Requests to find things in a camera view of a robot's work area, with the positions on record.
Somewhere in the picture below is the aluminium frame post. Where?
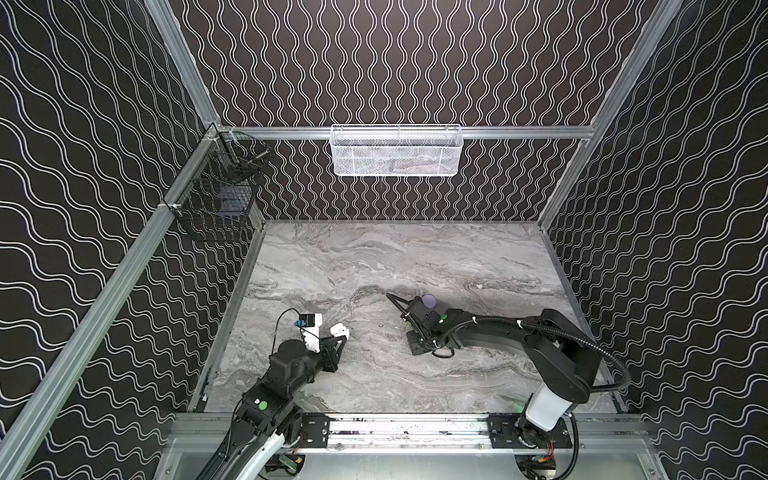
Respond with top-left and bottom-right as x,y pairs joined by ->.
1,1 -> 213,479
538,0 -> 683,232

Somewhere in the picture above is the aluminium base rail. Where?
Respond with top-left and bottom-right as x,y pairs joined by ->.
280,413 -> 576,455

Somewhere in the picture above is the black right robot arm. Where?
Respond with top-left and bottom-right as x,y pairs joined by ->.
387,294 -> 631,434

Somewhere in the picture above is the purple earbud charging case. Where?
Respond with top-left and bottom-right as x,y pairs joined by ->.
421,294 -> 437,309

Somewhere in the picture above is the white wire mesh basket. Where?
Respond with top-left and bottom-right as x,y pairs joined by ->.
329,133 -> 464,177

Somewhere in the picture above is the aluminium frame post right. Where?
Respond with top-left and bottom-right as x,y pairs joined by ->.
538,0 -> 683,232

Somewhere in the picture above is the aluminium frame back bar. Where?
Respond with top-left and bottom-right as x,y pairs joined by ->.
224,125 -> 595,141

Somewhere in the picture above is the white earbud charging case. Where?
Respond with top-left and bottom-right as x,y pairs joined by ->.
330,323 -> 350,338

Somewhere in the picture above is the black wire basket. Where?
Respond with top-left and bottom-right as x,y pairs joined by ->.
170,128 -> 272,244

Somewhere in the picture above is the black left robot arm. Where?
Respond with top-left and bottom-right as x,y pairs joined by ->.
198,332 -> 349,479

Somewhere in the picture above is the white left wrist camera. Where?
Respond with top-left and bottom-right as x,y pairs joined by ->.
295,313 -> 323,353

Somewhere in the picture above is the aluminium frame post left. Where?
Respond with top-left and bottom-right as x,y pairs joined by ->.
1,1 -> 213,479

